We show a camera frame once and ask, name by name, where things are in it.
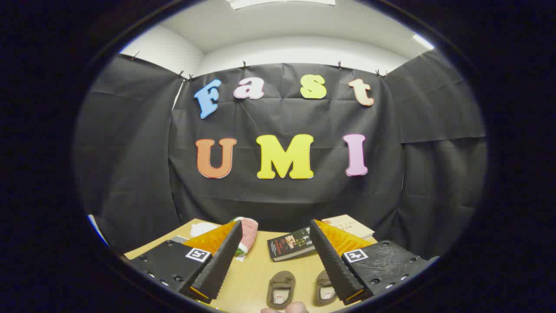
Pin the black backdrop cloth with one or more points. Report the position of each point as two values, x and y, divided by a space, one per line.
278 200

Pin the brown slipper shoe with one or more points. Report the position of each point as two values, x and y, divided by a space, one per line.
280 284
324 289

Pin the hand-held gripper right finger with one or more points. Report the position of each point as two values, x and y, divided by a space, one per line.
332 265

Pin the ceiling light panel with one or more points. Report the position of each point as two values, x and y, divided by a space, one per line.
282 2
423 41

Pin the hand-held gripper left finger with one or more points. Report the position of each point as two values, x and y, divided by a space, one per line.
217 265

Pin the black paperback book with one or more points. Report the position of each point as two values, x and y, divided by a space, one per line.
289 245

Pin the white plush toy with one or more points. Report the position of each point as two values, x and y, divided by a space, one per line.
202 229

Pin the beige cover book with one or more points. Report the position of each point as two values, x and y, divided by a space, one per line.
347 226

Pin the watermelon slice plush toy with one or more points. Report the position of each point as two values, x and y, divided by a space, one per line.
249 234

